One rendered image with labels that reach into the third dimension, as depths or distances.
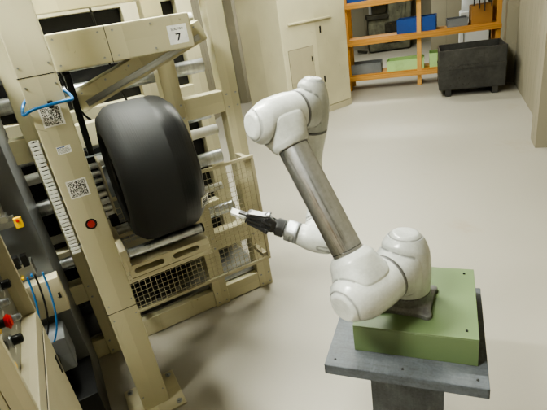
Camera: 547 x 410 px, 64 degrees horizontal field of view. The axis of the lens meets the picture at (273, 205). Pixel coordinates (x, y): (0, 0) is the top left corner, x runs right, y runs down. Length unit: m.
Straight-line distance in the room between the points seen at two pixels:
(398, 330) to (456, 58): 6.41
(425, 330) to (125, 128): 1.26
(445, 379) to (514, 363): 1.07
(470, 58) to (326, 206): 6.44
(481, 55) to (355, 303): 6.59
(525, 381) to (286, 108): 1.74
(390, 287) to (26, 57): 1.44
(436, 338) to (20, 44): 1.68
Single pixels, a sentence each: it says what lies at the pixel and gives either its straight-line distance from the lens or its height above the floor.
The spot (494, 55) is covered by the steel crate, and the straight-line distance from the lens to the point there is 7.68.
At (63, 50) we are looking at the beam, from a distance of 2.07.
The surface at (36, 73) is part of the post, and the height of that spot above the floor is 1.66.
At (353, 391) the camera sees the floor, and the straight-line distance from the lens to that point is 2.35.
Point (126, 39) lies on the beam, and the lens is 2.11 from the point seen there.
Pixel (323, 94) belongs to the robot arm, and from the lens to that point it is 1.48.
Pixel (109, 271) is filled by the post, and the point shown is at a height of 0.83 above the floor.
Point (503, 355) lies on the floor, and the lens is 2.59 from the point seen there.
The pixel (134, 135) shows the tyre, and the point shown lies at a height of 1.39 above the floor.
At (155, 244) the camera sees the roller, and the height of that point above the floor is 0.91.
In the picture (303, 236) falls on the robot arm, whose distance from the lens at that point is 1.74.
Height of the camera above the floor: 1.76
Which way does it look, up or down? 24 degrees down
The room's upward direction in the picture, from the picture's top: 9 degrees counter-clockwise
